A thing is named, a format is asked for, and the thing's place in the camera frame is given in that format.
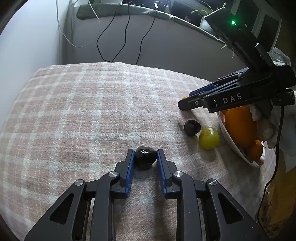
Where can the pink plaid tablecloth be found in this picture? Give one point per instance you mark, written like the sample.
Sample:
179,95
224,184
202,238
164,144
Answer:
77,121

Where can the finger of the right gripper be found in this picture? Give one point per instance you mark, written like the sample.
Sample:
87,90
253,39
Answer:
202,89
197,101

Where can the green plum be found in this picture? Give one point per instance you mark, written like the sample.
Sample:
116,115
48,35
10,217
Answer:
209,138

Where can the large smooth orange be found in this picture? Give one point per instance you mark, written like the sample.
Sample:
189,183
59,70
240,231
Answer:
240,126

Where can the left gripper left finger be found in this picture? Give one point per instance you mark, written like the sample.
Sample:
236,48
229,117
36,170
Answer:
67,218

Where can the dark plum on cloth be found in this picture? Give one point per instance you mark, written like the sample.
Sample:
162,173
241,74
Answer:
192,127

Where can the potted spider plant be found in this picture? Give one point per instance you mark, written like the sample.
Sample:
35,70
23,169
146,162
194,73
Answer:
213,21

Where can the dark plum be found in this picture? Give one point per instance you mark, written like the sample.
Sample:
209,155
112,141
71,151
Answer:
192,127
144,157

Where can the small tangerine front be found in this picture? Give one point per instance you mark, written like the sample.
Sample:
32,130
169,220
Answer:
254,151

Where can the white floral plate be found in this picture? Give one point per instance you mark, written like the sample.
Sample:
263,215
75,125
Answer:
233,146

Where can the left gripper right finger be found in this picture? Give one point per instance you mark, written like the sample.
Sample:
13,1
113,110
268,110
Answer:
205,209

